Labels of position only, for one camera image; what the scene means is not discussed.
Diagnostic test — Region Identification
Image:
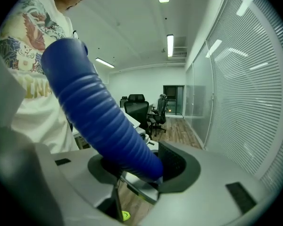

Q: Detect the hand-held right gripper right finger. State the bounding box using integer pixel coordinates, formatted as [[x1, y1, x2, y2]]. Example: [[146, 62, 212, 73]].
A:
[[138, 140, 274, 226]]

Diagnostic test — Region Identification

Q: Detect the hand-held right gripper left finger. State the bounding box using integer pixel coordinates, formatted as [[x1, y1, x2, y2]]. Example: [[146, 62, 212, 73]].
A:
[[51, 148, 124, 222]]

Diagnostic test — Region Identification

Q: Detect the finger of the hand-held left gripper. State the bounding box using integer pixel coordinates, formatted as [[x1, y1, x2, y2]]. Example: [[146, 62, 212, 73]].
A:
[[119, 171, 161, 206]]

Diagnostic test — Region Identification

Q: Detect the blue handled mop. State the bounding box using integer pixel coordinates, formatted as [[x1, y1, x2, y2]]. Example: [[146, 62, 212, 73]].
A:
[[40, 37, 165, 186]]

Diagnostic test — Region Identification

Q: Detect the neon yellow shoe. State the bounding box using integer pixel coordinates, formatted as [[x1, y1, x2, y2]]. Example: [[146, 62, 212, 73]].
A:
[[121, 210, 132, 222]]

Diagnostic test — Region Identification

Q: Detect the tall black office chair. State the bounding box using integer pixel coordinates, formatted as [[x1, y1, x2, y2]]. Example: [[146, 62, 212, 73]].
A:
[[150, 93, 168, 137]]

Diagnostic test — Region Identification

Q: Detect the black mesh office chair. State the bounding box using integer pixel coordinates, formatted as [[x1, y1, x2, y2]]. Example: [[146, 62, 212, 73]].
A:
[[123, 93, 152, 139]]

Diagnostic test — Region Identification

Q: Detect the grey jacket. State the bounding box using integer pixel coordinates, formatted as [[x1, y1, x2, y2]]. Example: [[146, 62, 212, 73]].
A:
[[157, 93, 168, 113]]

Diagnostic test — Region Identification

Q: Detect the dark glass door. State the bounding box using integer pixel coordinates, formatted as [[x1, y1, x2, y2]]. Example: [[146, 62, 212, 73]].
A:
[[163, 84, 185, 116]]

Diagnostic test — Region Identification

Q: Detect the wide white venetian blind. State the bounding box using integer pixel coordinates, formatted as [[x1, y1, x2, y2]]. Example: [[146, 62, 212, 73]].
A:
[[205, 0, 283, 181]]

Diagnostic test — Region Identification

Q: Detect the person in white t-shirt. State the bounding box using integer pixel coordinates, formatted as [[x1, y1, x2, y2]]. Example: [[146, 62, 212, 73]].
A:
[[0, 0, 80, 154]]

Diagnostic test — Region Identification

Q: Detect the ceiling air vent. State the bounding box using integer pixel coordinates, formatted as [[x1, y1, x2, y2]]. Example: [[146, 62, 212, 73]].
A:
[[173, 36, 188, 57]]

